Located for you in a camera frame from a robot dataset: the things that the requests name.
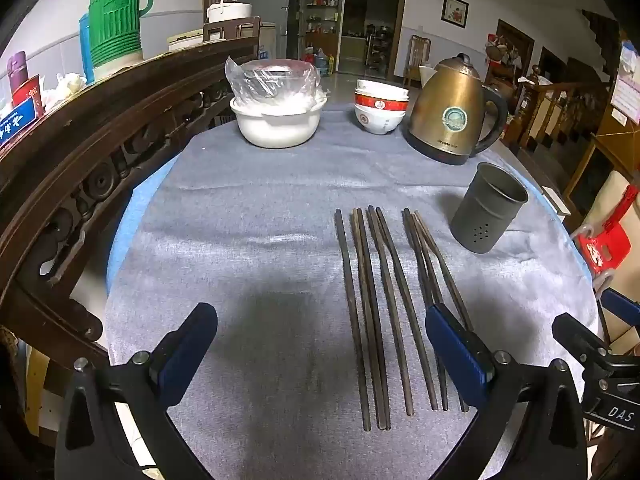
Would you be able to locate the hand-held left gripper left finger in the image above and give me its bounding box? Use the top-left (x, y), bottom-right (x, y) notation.
top-left (54, 302), bottom-right (219, 480)

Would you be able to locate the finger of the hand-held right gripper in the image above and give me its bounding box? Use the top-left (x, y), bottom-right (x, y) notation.
top-left (551, 312), bottom-right (613, 403)
top-left (601, 289), bottom-right (640, 358)

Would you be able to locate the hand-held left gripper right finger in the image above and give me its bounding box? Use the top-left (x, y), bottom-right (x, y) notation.
top-left (425, 304), bottom-right (591, 480)

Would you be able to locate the row of dark chopsticks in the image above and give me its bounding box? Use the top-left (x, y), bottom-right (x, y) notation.
top-left (334, 206), bottom-right (475, 432)

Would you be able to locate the grey chopstick holder cup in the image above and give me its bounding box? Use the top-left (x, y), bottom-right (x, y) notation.
top-left (450, 162), bottom-right (529, 255)

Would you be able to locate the red plastic stool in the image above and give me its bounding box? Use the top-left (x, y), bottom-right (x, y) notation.
top-left (575, 185), bottom-right (635, 277)

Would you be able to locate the small white box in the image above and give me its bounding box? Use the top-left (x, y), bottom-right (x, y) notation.
top-left (542, 186), bottom-right (571, 217)

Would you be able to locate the grey cloth mat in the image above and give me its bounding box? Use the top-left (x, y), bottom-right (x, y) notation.
top-left (105, 100), bottom-right (601, 480)

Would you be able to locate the blue tablecloth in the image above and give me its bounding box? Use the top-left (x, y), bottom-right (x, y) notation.
top-left (105, 150), bottom-right (596, 361)

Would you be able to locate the wooden stair railing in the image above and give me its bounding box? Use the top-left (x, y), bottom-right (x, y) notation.
top-left (515, 65), bottom-right (616, 153)

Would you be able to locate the carved dark wooden bench back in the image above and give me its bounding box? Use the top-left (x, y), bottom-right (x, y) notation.
top-left (0, 35), bottom-right (261, 376)

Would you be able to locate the gold electric kettle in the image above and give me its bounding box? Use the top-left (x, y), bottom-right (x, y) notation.
top-left (404, 53), bottom-right (509, 166)

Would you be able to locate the white ceramic pot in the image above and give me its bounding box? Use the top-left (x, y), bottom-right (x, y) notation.
top-left (230, 95), bottom-right (322, 149)

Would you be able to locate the white bowl with red emblem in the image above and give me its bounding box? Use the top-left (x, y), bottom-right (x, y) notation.
top-left (354, 102), bottom-right (406, 136)

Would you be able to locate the white red-banded bowl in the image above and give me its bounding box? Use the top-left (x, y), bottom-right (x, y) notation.
top-left (355, 79), bottom-right (410, 111)

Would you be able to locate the clear plastic bag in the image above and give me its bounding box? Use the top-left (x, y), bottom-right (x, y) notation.
top-left (225, 56), bottom-right (329, 111)

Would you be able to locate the blue packet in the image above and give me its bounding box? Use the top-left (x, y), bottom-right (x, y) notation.
top-left (0, 96), bottom-right (39, 147)

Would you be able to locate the white crumpled tissue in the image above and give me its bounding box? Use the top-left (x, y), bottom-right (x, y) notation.
top-left (42, 72), bottom-right (87, 111)

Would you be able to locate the wooden chair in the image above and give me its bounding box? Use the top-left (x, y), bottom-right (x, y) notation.
top-left (403, 34), bottom-right (431, 87)

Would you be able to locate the red box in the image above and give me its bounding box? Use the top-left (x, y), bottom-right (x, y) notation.
top-left (12, 75), bottom-right (44, 112)

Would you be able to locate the blue water bottle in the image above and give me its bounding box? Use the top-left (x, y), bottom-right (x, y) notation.
top-left (302, 47), bottom-right (334, 77)

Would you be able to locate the blue thermos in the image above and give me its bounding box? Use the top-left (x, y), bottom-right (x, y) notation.
top-left (78, 12), bottom-right (97, 85)

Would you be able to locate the purple cup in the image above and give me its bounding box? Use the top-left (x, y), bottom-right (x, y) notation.
top-left (6, 51), bottom-right (29, 92)

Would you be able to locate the green thermos jug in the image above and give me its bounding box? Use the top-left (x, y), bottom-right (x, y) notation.
top-left (89, 0), bottom-right (157, 72)

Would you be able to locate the white lidded cooker pot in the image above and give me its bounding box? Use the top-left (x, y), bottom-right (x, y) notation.
top-left (207, 0), bottom-right (253, 24)

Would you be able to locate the grey refrigerator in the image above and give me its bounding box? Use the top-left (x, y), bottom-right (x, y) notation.
top-left (234, 0), bottom-right (304, 61)

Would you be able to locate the glass shelf cabinet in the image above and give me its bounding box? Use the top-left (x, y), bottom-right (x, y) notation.
top-left (300, 0), bottom-right (346, 61)

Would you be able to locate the wall calendar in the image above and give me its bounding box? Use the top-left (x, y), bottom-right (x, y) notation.
top-left (609, 40), bottom-right (640, 126)

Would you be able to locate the framed wall picture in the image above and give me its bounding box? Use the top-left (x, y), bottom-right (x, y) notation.
top-left (441, 0), bottom-right (470, 30)

